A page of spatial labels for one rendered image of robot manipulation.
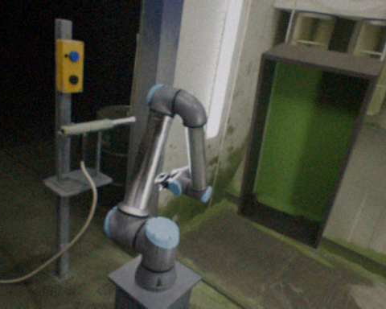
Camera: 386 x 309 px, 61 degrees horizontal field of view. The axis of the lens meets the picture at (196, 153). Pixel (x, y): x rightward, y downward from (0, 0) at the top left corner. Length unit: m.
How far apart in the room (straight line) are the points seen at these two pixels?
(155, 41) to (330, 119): 1.22
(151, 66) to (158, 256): 1.16
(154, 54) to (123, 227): 1.07
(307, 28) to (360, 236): 1.85
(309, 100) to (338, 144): 0.35
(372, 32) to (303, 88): 0.95
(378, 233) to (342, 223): 0.28
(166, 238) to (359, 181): 2.27
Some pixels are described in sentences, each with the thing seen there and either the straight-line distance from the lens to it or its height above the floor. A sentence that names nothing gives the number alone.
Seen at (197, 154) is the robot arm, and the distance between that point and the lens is 1.53.
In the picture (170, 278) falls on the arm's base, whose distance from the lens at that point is 1.54.
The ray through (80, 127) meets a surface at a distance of 1.82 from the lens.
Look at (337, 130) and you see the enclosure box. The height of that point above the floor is 1.23.
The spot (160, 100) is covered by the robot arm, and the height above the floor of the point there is 1.41.
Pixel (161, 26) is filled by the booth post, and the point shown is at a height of 1.68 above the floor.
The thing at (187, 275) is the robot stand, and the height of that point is 0.64.
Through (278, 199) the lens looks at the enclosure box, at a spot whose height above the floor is 0.53.
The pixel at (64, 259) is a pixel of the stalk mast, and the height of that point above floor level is 0.15.
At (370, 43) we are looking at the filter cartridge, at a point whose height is 1.80.
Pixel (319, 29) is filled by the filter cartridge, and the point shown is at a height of 1.85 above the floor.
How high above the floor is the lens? 1.72
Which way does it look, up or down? 21 degrees down
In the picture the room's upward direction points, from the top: 10 degrees clockwise
